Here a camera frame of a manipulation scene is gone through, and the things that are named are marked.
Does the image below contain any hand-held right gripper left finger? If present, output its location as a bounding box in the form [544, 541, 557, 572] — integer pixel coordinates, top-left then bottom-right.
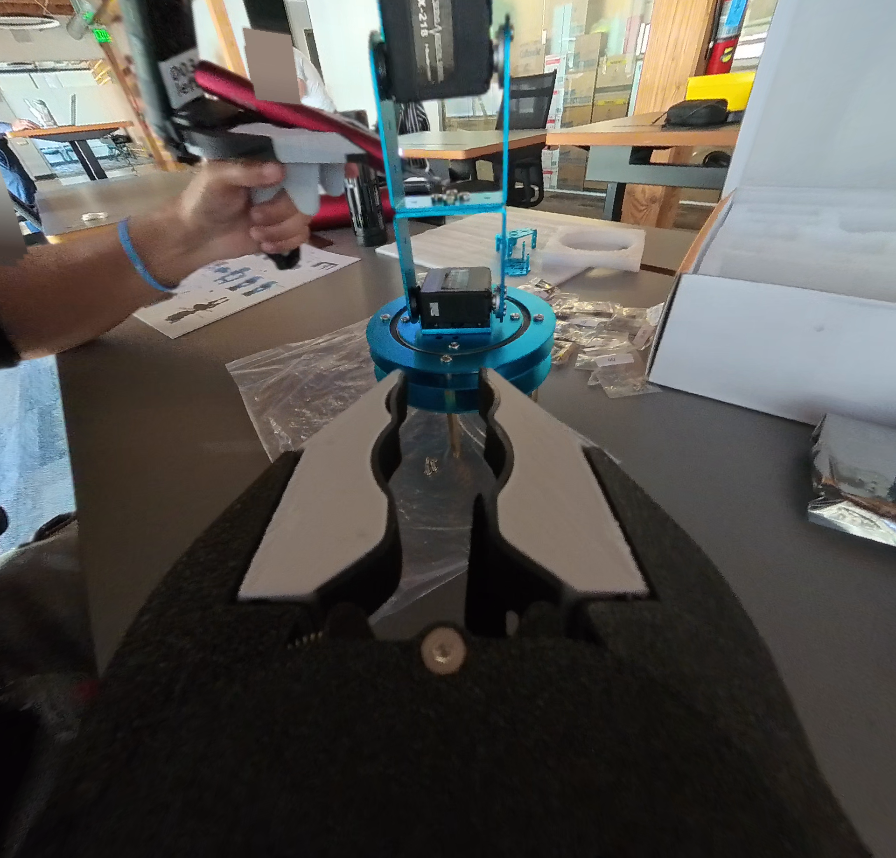
[237, 371, 407, 603]

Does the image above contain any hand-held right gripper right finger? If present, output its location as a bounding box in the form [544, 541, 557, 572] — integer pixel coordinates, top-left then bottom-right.
[465, 367, 650, 628]

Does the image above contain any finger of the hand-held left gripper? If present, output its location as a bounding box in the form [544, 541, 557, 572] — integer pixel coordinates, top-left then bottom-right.
[233, 123, 386, 172]

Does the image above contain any red electric screwdriver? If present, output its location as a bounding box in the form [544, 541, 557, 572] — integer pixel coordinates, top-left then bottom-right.
[192, 60, 387, 173]

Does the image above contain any blue toy robot arm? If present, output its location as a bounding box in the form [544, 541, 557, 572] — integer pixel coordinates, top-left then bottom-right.
[365, 0, 559, 461]

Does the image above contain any wood-edged grey desk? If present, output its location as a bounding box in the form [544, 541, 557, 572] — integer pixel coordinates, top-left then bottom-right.
[31, 165, 211, 243]

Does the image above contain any person's left hand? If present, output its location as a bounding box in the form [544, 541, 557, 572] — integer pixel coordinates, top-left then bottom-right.
[129, 164, 314, 291]

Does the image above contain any green exit sign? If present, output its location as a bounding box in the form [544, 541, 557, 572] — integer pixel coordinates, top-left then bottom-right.
[66, 0, 116, 42]

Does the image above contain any red cylinder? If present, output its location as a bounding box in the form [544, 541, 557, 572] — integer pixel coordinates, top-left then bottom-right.
[308, 199, 359, 232]

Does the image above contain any black tumbler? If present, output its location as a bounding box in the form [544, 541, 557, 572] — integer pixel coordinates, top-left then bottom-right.
[345, 160, 388, 246]

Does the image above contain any large clear plastic bag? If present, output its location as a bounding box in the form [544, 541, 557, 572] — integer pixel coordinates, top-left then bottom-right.
[225, 326, 491, 624]

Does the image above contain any printed instruction manual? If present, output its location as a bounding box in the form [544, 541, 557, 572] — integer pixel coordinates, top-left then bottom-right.
[133, 242, 361, 340]

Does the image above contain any white foam sheet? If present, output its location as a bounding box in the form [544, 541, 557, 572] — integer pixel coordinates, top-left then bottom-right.
[376, 207, 561, 267]

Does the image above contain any pile of small parts bags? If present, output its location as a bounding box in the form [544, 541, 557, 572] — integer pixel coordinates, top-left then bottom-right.
[535, 277, 667, 398]

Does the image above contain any blue wristband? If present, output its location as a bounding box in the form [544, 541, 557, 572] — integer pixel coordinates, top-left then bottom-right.
[115, 217, 177, 294]

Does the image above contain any black office chair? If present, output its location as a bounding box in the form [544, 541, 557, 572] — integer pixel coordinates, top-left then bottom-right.
[507, 70, 557, 208]

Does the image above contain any open white cardboard box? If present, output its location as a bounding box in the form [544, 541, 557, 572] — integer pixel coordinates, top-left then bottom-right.
[645, 0, 896, 426]

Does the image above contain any person's black clothing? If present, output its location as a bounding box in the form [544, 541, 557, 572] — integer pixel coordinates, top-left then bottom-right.
[0, 515, 106, 858]

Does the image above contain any silver foil bag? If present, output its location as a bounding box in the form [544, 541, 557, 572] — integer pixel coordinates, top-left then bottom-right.
[807, 413, 896, 547]

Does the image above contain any stack of cardboard boxes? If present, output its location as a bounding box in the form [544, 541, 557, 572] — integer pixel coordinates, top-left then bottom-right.
[542, 0, 662, 190]

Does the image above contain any black computer mouse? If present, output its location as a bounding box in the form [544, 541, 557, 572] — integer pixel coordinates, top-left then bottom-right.
[665, 98, 729, 128]

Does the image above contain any yellow plastic case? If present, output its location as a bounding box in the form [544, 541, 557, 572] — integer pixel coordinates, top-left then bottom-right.
[686, 74, 757, 113]

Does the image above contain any red fire extinguisher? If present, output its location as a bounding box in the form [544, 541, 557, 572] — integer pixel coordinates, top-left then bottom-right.
[703, 0, 753, 77]

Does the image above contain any small blue metal bracket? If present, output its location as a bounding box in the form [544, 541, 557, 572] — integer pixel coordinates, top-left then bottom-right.
[493, 227, 541, 281]

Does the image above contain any white foam ring piece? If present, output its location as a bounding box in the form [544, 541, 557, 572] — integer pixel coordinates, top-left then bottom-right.
[542, 227, 646, 274]

